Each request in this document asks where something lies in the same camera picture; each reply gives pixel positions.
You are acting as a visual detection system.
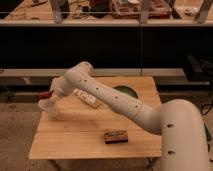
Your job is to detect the clear plastic bottle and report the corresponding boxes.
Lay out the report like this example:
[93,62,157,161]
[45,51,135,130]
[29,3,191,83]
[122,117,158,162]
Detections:
[74,89,100,108]

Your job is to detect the white ceramic cup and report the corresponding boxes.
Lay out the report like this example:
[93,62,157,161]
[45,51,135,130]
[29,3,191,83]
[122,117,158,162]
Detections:
[38,99,58,117]

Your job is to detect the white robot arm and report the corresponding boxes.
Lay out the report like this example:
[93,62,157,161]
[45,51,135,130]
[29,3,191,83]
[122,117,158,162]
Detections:
[55,62,211,171]

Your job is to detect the green plate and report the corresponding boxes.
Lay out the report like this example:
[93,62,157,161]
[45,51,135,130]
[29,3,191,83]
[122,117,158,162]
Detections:
[115,85,138,98]

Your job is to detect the orange black box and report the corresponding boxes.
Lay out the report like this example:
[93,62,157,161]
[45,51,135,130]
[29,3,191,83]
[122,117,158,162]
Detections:
[104,131,128,144]

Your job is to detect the wooden folding table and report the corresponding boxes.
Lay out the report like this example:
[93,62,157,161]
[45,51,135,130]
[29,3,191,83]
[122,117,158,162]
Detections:
[28,76,179,171]

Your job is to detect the black equipment box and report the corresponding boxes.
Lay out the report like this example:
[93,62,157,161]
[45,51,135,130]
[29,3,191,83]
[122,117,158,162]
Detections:
[184,55,213,82]

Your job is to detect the long workbench shelf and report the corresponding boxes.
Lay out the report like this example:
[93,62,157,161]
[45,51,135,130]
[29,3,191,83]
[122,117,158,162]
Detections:
[0,0,213,27]

